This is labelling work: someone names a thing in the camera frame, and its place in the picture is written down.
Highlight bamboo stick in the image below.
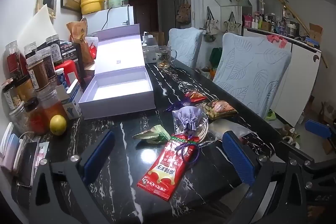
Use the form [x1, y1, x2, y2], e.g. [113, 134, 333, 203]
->
[252, 0, 328, 68]

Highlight cluster of glass food jars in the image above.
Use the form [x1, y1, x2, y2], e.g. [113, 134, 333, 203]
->
[1, 34, 69, 135]

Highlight stack of brown paper bags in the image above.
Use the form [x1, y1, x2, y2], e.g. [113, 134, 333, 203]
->
[151, 31, 165, 46]

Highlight white mini fridge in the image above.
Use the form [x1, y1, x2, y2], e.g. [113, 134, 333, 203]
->
[82, 5, 135, 35]

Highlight green bag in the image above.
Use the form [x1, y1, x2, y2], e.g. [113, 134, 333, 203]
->
[209, 48, 223, 67]

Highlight yellow lemon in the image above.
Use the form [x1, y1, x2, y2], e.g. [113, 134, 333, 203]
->
[50, 114, 68, 135]

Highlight green triangular packet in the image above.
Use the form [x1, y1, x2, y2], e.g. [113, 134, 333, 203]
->
[132, 124, 171, 145]

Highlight small white box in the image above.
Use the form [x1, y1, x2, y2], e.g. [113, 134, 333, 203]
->
[142, 32, 160, 63]

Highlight white slippers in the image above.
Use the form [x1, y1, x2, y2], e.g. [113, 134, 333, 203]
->
[282, 135, 301, 149]

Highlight red plastic bottle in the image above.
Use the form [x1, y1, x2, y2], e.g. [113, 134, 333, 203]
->
[54, 59, 80, 88]

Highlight long red snack packet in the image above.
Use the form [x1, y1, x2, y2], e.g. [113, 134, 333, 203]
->
[137, 133, 201, 201]

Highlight purple tasselled sachet pouch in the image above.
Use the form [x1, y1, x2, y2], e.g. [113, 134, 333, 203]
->
[163, 101, 205, 165]

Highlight glass mug with tea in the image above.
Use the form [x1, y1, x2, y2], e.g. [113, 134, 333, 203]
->
[155, 46, 178, 69]

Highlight white foam board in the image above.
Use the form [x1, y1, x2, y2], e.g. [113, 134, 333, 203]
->
[17, 4, 57, 46]

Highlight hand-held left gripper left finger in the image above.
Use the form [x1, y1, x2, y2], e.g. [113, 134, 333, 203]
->
[29, 130, 116, 224]

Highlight clear plastic packet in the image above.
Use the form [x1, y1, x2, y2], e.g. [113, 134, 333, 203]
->
[210, 119, 254, 142]

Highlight light blue covered chair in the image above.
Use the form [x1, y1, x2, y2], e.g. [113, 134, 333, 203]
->
[212, 32, 292, 118]
[168, 27, 204, 69]

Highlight black power cable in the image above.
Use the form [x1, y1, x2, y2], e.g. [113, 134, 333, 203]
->
[102, 7, 111, 30]

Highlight lavender gift box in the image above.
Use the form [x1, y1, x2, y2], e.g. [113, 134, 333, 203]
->
[78, 24, 157, 119]

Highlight small open cardboard box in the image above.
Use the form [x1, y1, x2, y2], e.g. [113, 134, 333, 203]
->
[308, 23, 324, 42]

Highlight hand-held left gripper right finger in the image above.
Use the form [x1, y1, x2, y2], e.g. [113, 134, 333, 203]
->
[222, 130, 309, 224]

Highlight brown patterned tote bag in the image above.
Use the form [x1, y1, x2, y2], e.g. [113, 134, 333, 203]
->
[175, 0, 192, 25]

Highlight black smartphone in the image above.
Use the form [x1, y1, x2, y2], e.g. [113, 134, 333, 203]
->
[16, 141, 38, 188]

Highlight dark wooden door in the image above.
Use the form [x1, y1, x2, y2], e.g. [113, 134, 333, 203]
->
[129, 0, 158, 33]

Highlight row of bottles and jars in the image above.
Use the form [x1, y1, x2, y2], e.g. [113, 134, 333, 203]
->
[243, 10, 323, 43]

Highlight black printed box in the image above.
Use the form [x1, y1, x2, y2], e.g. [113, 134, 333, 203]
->
[59, 40, 86, 88]

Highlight cream tote bag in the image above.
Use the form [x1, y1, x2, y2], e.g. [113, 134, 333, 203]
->
[225, 11, 242, 34]
[203, 6, 219, 35]

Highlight gold peanut snack packet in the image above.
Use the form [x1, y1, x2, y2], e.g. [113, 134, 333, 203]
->
[203, 99, 238, 119]

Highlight brown snack bag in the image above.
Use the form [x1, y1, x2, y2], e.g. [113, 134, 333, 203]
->
[66, 18, 95, 64]

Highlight red snack packaging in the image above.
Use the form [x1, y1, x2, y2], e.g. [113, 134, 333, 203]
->
[88, 38, 99, 59]

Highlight small red snack packet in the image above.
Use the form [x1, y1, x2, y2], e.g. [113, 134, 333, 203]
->
[184, 91, 206, 103]

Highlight small white-capped blue bottle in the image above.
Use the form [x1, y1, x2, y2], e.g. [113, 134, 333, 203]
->
[55, 69, 66, 88]

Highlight pink cloth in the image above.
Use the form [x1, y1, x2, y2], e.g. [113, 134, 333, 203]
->
[266, 34, 288, 49]

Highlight small white pink packet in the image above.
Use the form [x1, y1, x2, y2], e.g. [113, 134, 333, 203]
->
[37, 141, 50, 165]

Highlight yellow pot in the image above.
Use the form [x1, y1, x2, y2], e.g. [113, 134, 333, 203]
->
[79, 0, 113, 15]

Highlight small blue white carton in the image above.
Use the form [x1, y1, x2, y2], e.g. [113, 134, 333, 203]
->
[56, 79, 83, 119]

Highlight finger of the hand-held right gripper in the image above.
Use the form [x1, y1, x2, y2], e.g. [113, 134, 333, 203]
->
[279, 140, 336, 179]
[304, 119, 336, 142]

